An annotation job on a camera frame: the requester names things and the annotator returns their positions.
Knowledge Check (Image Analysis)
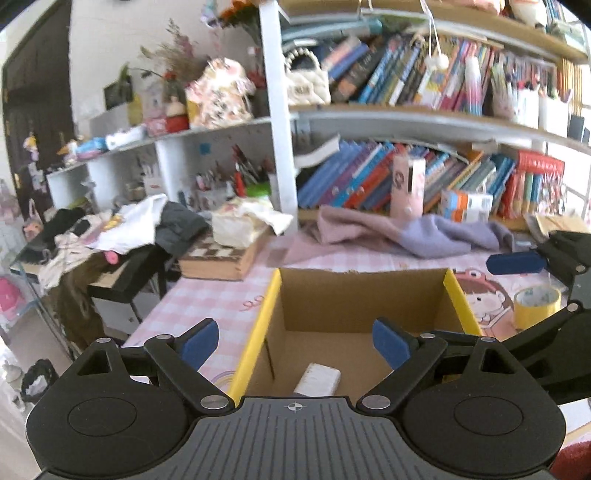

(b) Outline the yellow tape roll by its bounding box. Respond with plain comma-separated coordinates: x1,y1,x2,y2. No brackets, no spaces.
513,285,562,331

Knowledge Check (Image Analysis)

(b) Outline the lower orange blue carton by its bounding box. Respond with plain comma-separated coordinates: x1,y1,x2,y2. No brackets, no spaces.
440,208,490,223

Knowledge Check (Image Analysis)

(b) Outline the orange blue carton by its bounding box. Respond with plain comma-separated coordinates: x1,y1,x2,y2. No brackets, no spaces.
440,190,493,212
440,208,490,223

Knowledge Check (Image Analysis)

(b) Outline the upper orange blue carton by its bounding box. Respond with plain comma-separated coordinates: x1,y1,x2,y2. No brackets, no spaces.
440,190,493,212

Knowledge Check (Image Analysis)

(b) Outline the red dictionary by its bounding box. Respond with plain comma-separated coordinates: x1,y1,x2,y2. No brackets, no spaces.
499,145,565,219

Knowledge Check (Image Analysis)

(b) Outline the pink cartoon desk mat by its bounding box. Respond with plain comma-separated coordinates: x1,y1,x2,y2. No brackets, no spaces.
125,239,566,390

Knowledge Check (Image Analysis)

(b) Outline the white packet in box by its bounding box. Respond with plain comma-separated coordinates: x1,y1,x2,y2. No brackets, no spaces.
294,363,342,397

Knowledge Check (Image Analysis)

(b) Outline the yellow cardboard box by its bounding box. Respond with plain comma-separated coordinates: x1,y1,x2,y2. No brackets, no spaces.
228,268,482,402

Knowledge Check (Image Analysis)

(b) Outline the wooden chess box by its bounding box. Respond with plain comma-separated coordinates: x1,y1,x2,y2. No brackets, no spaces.
178,228,270,281

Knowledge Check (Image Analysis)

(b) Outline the pink device box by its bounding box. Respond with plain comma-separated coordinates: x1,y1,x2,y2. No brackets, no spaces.
390,154,426,221

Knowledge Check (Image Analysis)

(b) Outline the cream tissue pack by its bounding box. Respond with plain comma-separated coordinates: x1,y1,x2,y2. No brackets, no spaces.
211,196,294,249

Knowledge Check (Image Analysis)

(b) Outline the pink purple cloth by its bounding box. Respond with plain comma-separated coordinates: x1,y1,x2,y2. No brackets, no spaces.
280,206,516,266

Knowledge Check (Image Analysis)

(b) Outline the pile of clothes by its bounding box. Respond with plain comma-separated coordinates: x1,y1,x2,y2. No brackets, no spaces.
33,194,208,292

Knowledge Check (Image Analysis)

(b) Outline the white bookshelf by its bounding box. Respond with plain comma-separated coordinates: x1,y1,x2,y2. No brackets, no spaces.
68,1,590,207

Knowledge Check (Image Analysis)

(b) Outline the floral fabric bag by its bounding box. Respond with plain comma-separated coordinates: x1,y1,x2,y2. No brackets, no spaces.
185,58,256,129

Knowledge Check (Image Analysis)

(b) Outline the white woven handbag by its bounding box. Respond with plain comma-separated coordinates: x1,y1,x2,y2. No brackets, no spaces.
284,47,332,106

